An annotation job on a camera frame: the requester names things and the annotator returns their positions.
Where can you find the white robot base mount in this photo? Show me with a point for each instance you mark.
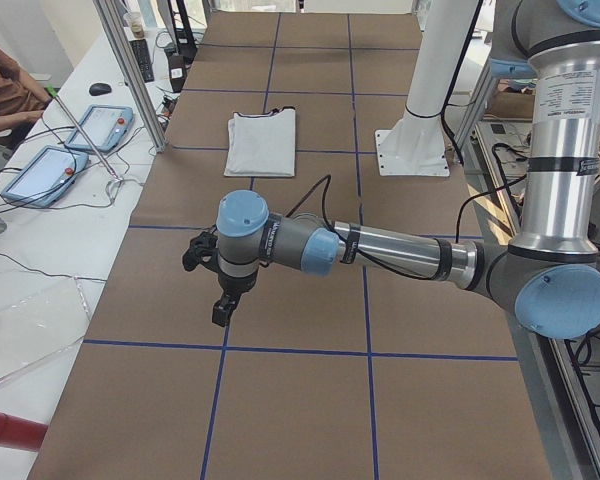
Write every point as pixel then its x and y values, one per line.
pixel 415 145

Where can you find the black keyboard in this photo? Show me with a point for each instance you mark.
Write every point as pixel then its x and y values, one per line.
pixel 143 59

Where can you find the clear plastic bag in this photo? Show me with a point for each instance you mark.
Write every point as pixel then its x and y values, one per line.
pixel 36 329

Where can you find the red cylinder bottle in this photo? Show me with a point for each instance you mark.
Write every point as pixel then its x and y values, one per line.
pixel 21 434

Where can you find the seated person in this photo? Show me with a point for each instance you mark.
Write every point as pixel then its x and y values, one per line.
pixel 22 101

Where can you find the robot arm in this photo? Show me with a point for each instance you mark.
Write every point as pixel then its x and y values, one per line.
pixel 546 276

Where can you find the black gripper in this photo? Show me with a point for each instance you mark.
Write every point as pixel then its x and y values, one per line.
pixel 235 285

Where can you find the aluminium frame post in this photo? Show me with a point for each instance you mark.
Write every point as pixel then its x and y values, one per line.
pixel 114 30

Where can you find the near teach pendant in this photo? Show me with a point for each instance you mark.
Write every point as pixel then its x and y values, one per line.
pixel 46 177

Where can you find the black computer mouse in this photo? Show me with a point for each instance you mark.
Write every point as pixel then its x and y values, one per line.
pixel 99 89

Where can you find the grey cartoon print t-shirt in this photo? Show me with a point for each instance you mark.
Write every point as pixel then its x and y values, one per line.
pixel 262 145

